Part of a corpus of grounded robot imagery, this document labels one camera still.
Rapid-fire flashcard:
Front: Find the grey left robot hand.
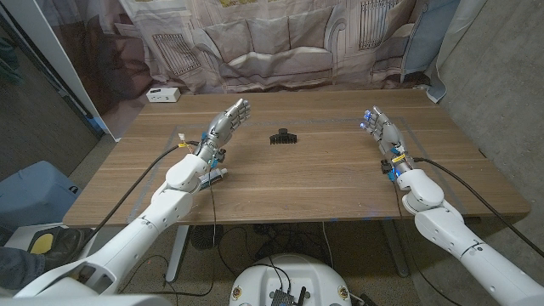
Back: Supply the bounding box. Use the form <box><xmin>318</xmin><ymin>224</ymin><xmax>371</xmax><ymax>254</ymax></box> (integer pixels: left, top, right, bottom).
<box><xmin>195</xmin><ymin>98</ymin><xmax>252</xmax><ymax>165</ymax></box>

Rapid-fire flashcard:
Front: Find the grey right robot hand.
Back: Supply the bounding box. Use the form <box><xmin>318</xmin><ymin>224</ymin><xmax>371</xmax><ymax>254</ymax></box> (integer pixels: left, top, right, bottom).
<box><xmin>360</xmin><ymin>105</ymin><xmax>413</xmax><ymax>173</ymax></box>

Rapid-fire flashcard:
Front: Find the black claw hair clip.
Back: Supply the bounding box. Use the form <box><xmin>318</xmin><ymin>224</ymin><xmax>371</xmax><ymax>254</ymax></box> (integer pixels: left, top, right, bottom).
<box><xmin>269</xmin><ymin>127</ymin><xmax>298</xmax><ymax>145</ymax></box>

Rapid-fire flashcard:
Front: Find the white toothpaste tube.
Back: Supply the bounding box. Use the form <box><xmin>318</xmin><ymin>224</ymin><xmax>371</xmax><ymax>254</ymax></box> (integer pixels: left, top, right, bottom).
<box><xmin>199</xmin><ymin>167</ymin><xmax>229</xmax><ymax>190</ymax></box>

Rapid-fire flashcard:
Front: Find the white power strip box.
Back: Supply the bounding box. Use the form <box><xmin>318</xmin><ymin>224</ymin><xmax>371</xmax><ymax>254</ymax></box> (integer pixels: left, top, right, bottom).
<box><xmin>145</xmin><ymin>87</ymin><xmax>181</xmax><ymax>104</ymax></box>

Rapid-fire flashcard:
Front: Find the black round floor fan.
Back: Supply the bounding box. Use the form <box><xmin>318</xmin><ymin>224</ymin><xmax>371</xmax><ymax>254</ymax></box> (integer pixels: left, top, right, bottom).
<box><xmin>190</xmin><ymin>224</ymin><xmax>225</xmax><ymax>251</ymax></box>

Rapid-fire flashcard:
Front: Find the grey table leg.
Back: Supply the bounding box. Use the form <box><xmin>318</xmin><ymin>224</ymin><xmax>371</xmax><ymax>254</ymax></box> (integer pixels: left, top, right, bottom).
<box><xmin>380</xmin><ymin>219</ymin><xmax>410</xmax><ymax>278</ymax></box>

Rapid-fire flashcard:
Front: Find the printed sofa backdrop curtain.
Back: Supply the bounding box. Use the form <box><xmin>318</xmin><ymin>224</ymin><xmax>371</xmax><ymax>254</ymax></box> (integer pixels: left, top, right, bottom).
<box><xmin>35</xmin><ymin>0</ymin><xmax>462</xmax><ymax>141</ymax></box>

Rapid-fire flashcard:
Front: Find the pale grey hanging cloth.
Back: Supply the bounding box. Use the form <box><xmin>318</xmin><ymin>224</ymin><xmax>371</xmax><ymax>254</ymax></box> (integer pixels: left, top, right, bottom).
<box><xmin>426</xmin><ymin>0</ymin><xmax>489</xmax><ymax>104</ymax></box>

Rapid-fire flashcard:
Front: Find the white table leg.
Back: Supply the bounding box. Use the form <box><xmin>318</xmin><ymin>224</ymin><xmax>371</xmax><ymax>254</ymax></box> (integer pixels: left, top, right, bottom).
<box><xmin>165</xmin><ymin>224</ymin><xmax>190</xmax><ymax>284</ymax></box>

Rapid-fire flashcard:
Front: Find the white robot torso base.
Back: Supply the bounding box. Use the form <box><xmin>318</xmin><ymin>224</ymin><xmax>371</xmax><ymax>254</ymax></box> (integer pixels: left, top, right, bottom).
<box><xmin>229</xmin><ymin>253</ymin><xmax>353</xmax><ymax>306</ymax></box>

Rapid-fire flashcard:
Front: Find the black antenna module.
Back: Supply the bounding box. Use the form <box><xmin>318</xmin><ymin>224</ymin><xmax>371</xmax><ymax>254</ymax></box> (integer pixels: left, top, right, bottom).
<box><xmin>269</xmin><ymin>286</ymin><xmax>308</xmax><ymax>306</ymax></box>

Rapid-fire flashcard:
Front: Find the white partition panel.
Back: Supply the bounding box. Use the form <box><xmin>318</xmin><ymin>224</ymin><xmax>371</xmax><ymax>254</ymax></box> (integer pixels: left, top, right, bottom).
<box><xmin>0</xmin><ymin>0</ymin><xmax>123</xmax><ymax>142</ymax></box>

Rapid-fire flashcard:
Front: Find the blue plastic bin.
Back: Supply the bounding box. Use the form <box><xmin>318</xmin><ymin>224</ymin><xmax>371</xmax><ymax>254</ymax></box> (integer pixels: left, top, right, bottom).
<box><xmin>0</xmin><ymin>160</ymin><xmax>82</xmax><ymax>233</ymax></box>

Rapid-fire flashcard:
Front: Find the white floor unit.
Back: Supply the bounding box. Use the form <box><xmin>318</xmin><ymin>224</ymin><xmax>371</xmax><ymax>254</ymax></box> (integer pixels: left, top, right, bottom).
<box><xmin>3</xmin><ymin>224</ymin><xmax>101</xmax><ymax>256</ymax></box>

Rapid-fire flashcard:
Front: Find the person's leg in jeans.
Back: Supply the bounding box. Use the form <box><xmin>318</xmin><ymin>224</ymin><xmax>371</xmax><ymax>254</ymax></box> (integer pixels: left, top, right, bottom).
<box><xmin>0</xmin><ymin>245</ymin><xmax>47</xmax><ymax>291</ymax></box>

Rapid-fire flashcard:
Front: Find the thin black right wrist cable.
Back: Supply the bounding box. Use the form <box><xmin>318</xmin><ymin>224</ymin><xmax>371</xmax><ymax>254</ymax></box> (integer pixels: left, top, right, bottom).
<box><xmin>391</xmin><ymin>178</ymin><xmax>463</xmax><ymax>306</ymax></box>

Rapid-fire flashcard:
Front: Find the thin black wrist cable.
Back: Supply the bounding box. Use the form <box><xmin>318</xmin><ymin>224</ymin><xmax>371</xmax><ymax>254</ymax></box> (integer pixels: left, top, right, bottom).
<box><xmin>391</xmin><ymin>178</ymin><xmax>463</xmax><ymax>306</ymax></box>
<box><xmin>118</xmin><ymin>166</ymin><xmax>218</xmax><ymax>298</ymax></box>

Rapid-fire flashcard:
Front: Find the thin black left wrist cable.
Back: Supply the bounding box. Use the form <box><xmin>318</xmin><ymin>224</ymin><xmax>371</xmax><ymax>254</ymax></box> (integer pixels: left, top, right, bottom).
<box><xmin>118</xmin><ymin>166</ymin><xmax>218</xmax><ymax>298</ymax></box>

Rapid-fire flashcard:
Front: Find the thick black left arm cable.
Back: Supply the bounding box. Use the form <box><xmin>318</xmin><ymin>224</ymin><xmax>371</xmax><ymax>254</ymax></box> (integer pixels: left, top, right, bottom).
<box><xmin>80</xmin><ymin>140</ymin><xmax>201</xmax><ymax>252</ymax></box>

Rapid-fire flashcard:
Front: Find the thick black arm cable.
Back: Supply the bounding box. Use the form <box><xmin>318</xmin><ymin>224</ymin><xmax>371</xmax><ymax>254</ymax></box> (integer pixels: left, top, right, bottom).
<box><xmin>80</xmin><ymin>140</ymin><xmax>201</xmax><ymax>252</ymax></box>
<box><xmin>412</xmin><ymin>156</ymin><xmax>544</xmax><ymax>258</ymax></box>

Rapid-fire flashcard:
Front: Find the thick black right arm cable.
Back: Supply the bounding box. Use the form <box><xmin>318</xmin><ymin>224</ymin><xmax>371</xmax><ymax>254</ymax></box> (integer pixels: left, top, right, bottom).
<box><xmin>412</xmin><ymin>156</ymin><xmax>544</xmax><ymax>258</ymax></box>

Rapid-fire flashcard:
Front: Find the black floor cable bundle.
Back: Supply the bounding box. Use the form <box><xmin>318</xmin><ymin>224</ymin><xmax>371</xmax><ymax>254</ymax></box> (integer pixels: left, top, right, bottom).
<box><xmin>217</xmin><ymin>223</ymin><xmax>337</xmax><ymax>277</ymax></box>

